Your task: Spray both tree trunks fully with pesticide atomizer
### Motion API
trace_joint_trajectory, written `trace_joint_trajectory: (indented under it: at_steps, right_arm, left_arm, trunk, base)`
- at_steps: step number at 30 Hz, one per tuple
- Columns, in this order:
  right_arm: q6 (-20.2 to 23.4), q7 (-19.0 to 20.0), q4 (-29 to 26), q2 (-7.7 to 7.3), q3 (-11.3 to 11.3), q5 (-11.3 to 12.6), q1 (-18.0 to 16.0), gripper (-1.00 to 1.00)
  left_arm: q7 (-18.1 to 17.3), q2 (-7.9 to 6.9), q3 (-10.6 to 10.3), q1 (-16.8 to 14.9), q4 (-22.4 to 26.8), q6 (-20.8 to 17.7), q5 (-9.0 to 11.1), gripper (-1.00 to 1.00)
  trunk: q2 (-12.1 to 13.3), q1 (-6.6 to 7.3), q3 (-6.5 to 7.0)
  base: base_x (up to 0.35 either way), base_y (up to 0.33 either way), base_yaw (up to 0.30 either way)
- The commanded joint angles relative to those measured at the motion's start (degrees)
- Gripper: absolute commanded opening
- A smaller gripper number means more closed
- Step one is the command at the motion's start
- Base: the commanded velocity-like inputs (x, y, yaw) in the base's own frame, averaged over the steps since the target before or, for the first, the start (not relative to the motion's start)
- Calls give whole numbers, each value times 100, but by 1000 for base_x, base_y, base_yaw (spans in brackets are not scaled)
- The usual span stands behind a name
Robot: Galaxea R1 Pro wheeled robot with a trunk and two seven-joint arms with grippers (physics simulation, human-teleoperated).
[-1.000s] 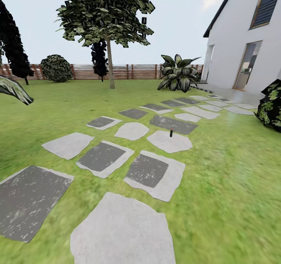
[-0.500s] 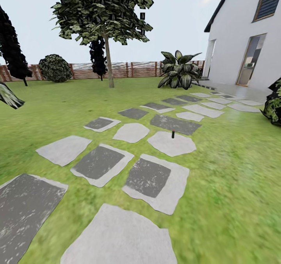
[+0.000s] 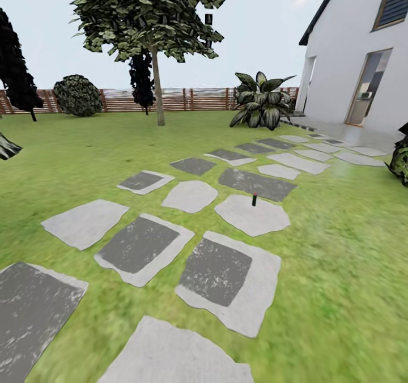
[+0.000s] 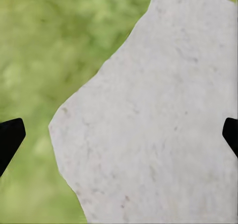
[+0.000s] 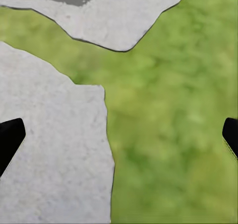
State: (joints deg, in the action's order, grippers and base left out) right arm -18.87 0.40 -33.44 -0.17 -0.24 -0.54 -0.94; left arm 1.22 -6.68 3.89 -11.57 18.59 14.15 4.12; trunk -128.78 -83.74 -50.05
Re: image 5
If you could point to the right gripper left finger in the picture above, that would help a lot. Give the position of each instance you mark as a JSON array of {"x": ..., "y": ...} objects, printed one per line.
[{"x": 12, "y": 133}]

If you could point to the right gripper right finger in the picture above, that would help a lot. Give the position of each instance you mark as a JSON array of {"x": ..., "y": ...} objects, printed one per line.
[{"x": 230, "y": 133}]

